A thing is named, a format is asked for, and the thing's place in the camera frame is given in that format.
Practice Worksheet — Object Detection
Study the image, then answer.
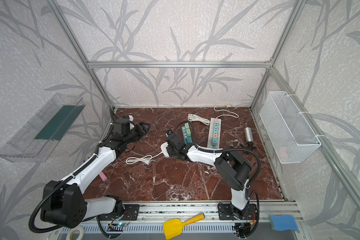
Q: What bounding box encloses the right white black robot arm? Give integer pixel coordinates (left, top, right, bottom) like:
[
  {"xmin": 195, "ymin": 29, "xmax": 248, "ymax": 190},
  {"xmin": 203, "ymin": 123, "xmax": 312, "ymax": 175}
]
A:
[{"xmin": 161, "ymin": 130, "xmax": 261, "ymax": 220}]

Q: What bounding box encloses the purple plastic fork toy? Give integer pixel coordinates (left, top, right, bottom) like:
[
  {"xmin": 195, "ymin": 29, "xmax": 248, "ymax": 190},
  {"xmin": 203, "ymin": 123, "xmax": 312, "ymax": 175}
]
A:
[{"xmin": 99, "ymin": 172, "xmax": 108, "ymax": 182}]

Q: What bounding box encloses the white wire mesh basket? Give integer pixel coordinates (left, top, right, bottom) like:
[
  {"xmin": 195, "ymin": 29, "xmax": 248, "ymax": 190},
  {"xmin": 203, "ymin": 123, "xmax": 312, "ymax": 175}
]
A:
[{"xmin": 260, "ymin": 91, "xmax": 322, "ymax": 164}]

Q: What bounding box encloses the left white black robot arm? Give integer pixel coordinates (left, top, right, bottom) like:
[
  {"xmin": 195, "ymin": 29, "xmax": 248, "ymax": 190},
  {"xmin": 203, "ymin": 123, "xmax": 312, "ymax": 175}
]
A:
[{"xmin": 29, "ymin": 118, "xmax": 151, "ymax": 234}]

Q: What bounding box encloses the clear plastic wall bin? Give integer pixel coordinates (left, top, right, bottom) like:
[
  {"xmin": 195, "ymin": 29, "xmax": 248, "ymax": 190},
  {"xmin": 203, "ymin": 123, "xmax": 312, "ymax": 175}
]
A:
[{"xmin": 0, "ymin": 94, "xmax": 86, "ymax": 163}]

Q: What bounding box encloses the yellow plastic scoop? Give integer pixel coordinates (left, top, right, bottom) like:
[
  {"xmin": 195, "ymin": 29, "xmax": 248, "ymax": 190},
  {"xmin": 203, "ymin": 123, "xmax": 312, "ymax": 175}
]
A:
[{"xmin": 163, "ymin": 213, "xmax": 205, "ymax": 240}]

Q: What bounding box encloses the long white multicolour power strip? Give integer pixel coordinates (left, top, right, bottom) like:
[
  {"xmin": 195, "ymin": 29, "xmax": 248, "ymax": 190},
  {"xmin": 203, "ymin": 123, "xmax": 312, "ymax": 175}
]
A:
[{"xmin": 207, "ymin": 118, "xmax": 222, "ymax": 149}]

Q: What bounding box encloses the metal cylinder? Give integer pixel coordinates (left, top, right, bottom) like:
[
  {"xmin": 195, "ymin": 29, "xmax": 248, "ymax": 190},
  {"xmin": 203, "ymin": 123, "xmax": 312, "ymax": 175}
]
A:
[{"xmin": 244, "ymin": 127, "xmax": 254, "ymax": 143}]

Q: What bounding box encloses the teal power strip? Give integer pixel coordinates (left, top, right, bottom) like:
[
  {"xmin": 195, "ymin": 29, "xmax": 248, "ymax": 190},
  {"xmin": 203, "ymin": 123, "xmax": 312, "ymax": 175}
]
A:
[{"xmin": 182, "ymin": 125, "xmax": 193, "ymax": 144}]

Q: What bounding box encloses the white square power socket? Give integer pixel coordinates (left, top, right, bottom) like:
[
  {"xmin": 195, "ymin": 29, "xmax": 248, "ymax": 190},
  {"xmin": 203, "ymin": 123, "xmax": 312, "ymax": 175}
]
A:
[{"xmin": 161, "ymin": 142, "xmax": 170, "ymax": 158}]

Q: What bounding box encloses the white tape roll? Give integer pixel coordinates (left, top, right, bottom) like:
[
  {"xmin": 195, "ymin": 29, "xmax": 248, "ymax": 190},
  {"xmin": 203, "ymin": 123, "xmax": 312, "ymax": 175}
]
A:
[{"xmin": 66, "ymin": 225, "xmax": 85, "ymax": 240}]

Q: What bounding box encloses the blue sponge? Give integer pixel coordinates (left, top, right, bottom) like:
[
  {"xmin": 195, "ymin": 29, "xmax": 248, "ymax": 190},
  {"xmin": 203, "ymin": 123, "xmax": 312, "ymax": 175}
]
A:
[{"xmin": 270, "ymin": 215, "xmax": 299, "ymax": 232}]

